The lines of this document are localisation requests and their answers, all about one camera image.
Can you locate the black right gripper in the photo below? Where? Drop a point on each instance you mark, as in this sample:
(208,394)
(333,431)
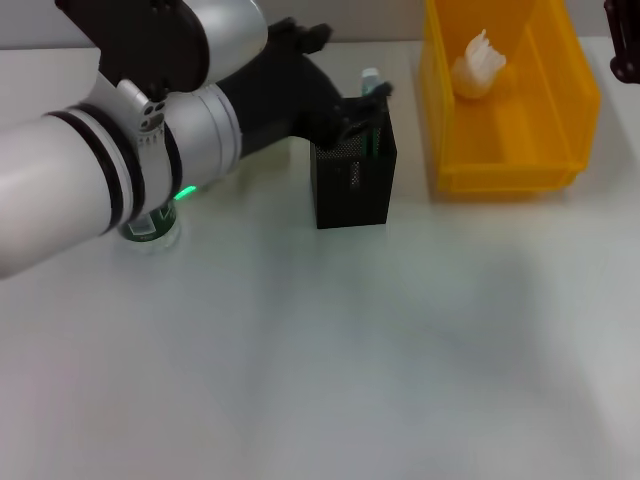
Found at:
(622,40)

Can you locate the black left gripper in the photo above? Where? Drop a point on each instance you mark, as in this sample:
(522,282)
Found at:
(285,95)

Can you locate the green utility knife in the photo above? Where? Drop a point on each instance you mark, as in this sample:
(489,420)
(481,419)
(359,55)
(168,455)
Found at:
(371,80)

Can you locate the white paper ball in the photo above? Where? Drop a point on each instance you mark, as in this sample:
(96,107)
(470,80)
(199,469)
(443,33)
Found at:
(472,70)

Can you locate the clear plastic water bottle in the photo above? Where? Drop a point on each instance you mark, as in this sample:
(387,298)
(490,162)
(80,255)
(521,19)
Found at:
(150,232)

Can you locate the black mesh pen holder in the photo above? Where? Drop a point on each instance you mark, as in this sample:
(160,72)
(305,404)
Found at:
(355,190)

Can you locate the yellow plastic bin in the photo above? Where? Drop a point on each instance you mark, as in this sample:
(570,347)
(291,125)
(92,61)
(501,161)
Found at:
(510,135)

